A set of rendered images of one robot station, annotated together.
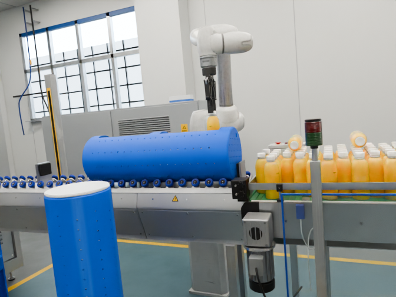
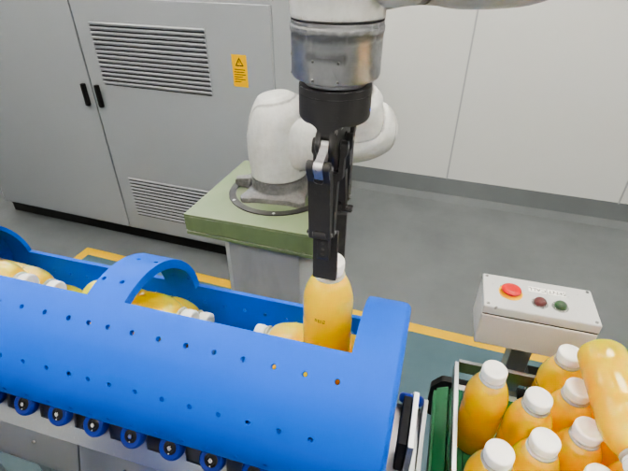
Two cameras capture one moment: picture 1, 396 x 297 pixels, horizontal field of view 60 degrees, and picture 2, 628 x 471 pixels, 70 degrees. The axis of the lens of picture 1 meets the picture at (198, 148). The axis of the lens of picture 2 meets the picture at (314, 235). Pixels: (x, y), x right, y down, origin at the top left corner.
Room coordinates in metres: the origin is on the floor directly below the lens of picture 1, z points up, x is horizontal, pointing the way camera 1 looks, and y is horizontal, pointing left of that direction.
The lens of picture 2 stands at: (1.38, -0.03, 1.67)
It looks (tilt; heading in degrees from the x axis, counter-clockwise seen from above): 34 degrees down; 355
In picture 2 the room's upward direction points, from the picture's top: straight up
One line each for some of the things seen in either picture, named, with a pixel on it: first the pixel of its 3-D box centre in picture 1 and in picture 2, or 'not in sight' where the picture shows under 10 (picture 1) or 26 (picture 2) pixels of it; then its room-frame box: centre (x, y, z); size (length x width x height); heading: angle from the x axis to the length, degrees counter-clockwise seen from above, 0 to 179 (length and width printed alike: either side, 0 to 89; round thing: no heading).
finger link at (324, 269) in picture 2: (210, 106); (325, 254); (1.81, -0.08, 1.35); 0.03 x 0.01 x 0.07; 69
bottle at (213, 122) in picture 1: (213, 131); (327, 319); (1.83, -0.09, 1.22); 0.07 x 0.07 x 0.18
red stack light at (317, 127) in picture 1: (313, 126); not in sight; (1.30, -0.44, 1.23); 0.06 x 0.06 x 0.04
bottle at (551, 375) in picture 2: not in sight; (552, 392); (1.84, -0.50, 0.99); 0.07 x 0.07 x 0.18
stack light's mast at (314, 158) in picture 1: (313, 139); not in sight; (1.30, -0.44, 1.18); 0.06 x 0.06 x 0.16
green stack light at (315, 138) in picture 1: (313, 138); not in sight; (1.30, -0.44, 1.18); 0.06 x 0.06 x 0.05
